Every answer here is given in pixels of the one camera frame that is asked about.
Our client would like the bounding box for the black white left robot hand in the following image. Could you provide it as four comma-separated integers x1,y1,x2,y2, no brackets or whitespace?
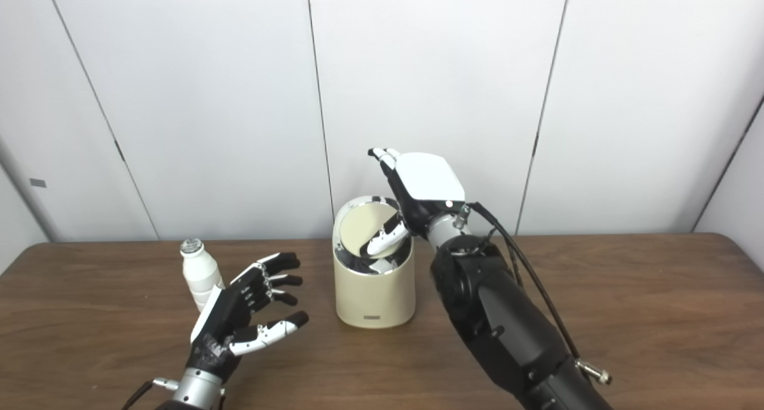
186,252,310,382

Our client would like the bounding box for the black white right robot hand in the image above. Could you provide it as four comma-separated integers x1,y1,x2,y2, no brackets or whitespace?
367,148,466,257

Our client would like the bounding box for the small white plastic bottle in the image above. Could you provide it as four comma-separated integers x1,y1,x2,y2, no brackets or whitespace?
180,238,226,311

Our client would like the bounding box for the cream round bin lid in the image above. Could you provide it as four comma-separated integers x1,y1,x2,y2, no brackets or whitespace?
339,201,409,260

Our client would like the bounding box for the cream-colored bin body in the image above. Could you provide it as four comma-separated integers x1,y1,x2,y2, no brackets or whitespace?
332,196,416,329

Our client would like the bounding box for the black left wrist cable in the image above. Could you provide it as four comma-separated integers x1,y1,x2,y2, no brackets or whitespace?
121,377,180,410

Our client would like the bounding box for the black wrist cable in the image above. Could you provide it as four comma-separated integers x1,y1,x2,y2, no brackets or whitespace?
457,201,612,386
121,377,180,410

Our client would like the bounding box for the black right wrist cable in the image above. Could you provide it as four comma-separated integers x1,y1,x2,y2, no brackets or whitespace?
457,201,612,386

